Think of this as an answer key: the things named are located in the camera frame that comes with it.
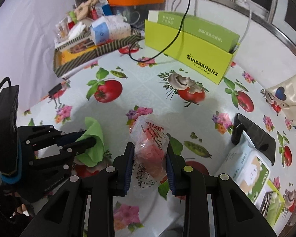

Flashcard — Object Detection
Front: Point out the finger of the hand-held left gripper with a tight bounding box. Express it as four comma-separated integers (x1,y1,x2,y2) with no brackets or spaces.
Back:
17,126,87,151
28,137,97,176

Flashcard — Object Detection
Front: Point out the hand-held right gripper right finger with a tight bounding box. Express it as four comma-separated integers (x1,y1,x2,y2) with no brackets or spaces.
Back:
166,143,278,237

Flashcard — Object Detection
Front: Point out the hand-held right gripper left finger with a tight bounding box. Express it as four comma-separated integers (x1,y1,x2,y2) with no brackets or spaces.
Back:
27,143,135,237

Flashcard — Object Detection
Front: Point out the bright green small cloth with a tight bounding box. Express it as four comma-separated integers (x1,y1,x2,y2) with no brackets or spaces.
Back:
75,117,105,167

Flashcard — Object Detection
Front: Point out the clear bag with pink contents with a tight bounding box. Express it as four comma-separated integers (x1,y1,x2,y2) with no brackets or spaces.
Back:
129,114,169,185

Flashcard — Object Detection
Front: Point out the black white striped sock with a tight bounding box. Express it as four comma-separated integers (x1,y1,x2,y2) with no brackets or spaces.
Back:
260,191,275,214

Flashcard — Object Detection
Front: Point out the person's left hand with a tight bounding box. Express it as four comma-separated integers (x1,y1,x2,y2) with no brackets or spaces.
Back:
0,197,35,228

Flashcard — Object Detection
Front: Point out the black binder clip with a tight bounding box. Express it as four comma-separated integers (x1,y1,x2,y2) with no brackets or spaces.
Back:
48,83,71,109

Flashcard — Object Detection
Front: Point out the wet wipes pack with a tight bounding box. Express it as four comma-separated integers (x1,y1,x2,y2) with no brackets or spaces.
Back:
216,132,272,204

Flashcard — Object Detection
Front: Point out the fruit print tablecloth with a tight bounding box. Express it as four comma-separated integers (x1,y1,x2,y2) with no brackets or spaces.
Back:
22,39,296,237

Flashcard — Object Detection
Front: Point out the striped cardboard tray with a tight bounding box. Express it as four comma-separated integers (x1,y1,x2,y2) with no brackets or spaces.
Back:
53,33,145,78

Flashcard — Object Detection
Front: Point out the black smartphone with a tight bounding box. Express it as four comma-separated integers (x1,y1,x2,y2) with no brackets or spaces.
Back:
230,113,277,153

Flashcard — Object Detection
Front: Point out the loose white tissue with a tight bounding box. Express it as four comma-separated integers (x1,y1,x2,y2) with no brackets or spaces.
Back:
68,21,87,40

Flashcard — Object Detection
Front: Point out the clear glass cup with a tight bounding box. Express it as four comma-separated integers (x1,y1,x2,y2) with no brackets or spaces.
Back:
55,17,69,39

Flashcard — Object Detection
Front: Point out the blue white tissue pack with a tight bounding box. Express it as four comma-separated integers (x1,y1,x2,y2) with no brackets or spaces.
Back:
90,15,131,46

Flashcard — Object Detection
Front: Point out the lime green cardboard box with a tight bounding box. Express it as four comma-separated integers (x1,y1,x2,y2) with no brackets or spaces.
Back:
144,20,241,86

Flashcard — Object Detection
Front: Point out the blue white carton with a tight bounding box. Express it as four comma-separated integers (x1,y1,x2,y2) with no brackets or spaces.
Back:
96,0,113,18

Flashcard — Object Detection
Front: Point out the heart print cream curtain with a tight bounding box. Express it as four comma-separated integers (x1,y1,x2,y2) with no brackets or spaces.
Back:
265,69,296,131

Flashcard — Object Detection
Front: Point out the light green inner box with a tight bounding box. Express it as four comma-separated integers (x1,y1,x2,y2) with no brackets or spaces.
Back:
148,10,240,52

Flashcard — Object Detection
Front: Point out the clear bin with orange lid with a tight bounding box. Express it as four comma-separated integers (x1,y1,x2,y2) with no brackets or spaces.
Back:
101,0,166,30

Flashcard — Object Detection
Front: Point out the black cable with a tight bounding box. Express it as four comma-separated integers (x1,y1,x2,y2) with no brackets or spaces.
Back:
128,0,198,63

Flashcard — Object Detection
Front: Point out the metal window frame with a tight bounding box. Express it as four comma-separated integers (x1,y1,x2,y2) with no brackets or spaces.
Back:
197,0,296,65

